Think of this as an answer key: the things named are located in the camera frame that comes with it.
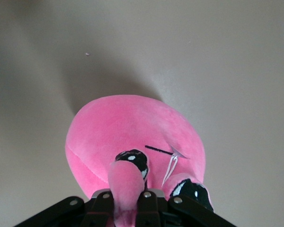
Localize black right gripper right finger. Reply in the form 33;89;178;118
136;191;161;227

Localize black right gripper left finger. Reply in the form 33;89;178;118
85;191;115;227

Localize pink plush toy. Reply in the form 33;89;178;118
65;94;215;227

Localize brown table mat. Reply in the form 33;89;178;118
0;0;284;227

